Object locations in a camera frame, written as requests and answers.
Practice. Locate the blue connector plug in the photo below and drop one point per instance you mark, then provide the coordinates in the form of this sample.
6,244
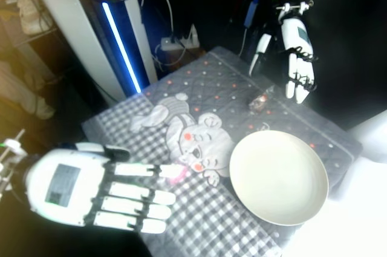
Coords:
251,15

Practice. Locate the beige item on shelf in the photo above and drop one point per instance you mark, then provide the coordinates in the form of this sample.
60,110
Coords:
30,12

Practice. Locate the cream round plate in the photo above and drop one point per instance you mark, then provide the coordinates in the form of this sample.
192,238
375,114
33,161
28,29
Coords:
278,178

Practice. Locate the white power strip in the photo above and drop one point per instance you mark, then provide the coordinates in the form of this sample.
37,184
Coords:
175,43

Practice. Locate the white tower with blue light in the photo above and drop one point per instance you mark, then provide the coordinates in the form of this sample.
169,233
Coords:
87,42

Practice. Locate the pink toy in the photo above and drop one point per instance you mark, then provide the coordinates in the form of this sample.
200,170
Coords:
182,178

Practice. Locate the white rounded object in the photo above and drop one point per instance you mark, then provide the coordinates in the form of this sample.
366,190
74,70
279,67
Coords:
372,136

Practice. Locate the beige crumpled cloth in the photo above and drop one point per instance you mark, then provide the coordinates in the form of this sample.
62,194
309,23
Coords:
21,90

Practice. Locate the small brown snack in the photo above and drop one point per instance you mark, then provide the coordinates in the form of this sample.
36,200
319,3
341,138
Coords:
258,101

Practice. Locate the grey quilt with bear print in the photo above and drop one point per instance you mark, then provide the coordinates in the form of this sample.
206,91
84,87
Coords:
187,214

